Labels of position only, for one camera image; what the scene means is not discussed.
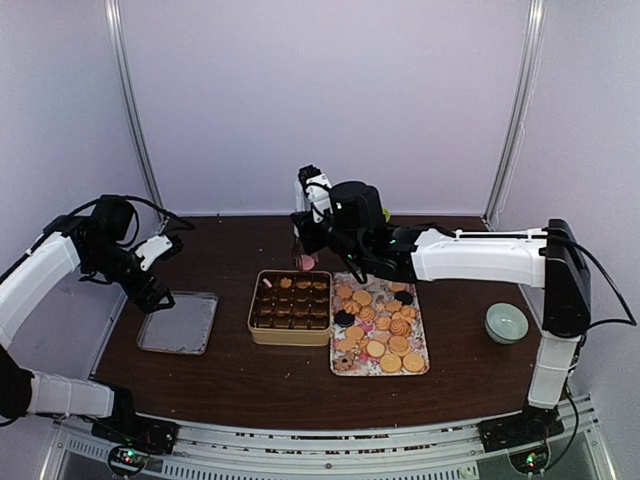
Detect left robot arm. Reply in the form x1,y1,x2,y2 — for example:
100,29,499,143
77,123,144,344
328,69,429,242
1,194,183,444

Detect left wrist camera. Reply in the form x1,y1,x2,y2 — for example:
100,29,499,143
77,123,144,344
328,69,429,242
133,234,184,271

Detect left aluminium frame post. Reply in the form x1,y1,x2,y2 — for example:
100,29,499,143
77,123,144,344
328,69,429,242
104,0,163,207

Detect round golden biscuit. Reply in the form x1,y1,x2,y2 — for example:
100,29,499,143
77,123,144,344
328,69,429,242
402,353,426,373
379,353,403,374

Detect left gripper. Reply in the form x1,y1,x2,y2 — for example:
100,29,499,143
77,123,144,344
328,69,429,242
85,240,174,313

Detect right aluminium frame post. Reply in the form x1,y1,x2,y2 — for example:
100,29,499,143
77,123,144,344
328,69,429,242
483,0,546,230

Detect flower shaped cookie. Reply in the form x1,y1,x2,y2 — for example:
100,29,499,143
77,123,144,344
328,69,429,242
279,277,293,289

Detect front aluminium rail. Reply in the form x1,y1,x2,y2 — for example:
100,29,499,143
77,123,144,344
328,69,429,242
49,399,601,480

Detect floral cookie tray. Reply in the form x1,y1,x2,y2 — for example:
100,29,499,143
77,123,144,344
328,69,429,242
329,272,430,377

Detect black sandwich cookie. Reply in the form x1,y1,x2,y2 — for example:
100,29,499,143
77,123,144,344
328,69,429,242
334,310,355,327
394,291,414,306

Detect silver tin lid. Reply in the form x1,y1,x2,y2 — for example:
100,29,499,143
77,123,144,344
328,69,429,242
137,292,219,356

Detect steel kitchen tongs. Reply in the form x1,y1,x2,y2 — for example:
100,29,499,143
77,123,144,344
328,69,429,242
291,179,319,271

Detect aluminium frame post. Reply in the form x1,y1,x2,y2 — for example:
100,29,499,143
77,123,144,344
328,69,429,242
104,0,163,207
483,0,546,230

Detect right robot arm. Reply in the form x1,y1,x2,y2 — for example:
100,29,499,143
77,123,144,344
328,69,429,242
291,170,591,442

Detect gold cookie tin box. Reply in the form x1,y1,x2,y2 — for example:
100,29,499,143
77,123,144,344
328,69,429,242
247,270,333,347

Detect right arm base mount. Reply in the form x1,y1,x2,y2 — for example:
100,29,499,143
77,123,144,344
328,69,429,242
478,414,564,475

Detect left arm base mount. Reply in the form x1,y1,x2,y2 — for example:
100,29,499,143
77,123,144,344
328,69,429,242
84,417,179,478

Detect pale ceramic bowl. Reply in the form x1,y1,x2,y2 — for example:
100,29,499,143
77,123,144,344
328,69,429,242
485,303,529,345

